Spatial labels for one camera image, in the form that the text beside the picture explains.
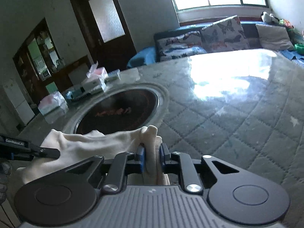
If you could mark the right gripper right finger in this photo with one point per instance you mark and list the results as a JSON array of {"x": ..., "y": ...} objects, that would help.
[{"x": 235, "y": 194}]

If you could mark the butterfly pillow lying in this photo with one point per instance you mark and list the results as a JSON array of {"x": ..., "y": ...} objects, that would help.
[{"x": 184, "y": 45}]

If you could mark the green bowl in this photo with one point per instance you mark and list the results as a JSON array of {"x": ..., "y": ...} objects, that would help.
[{"x": 299, "y": 48}]

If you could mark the panda plush toy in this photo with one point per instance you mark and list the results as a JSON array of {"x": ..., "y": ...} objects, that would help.
[{"x": 269, "y": 18}]

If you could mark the blue sofa blanket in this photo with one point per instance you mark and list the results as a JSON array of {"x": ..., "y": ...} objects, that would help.
[{"x": 292, "y": 55}]

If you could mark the pink tissue pack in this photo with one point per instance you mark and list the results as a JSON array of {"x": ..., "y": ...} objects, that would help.
[{"x": 51, "y": 102}]

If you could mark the white pink tissue box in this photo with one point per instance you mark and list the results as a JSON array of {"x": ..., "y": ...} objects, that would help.
[{"x": 96, "y": 77}]

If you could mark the cream sweatshirt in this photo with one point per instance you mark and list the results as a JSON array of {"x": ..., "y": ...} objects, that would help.
[{"x": 75, "y": 148}]

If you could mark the dark wooden door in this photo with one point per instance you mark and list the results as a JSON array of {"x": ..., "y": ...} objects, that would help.
[{"x": 105, "y": 32}]

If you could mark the butterfly pillow upright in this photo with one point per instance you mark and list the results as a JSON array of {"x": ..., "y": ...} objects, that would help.
[{"x": 224, "y": 35}]

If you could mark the dark teal sofa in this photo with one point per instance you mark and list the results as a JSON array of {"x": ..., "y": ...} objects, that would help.
[{"x": 151, "y": 55}]

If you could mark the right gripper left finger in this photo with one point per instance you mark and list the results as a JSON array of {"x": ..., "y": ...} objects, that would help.
[{"x": 69, "y": 196}]

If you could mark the grey quilted star tablecloth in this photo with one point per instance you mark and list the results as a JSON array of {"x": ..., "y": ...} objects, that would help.
[{"x": 243, "y": 107}]

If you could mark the dark display cabinet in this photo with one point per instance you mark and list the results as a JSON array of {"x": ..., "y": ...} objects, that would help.
[{"x": 35, "y": 62}]

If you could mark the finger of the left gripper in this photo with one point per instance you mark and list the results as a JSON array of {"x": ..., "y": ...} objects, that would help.
[{"x": 17, "y": 149}]

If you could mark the grey cushion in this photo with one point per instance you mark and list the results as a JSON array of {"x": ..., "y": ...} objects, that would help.
[{"x": 274, "y": 38}]

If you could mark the teal black tray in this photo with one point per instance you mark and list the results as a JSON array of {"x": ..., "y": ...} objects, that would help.
[{"x": 79, "y": 93}]

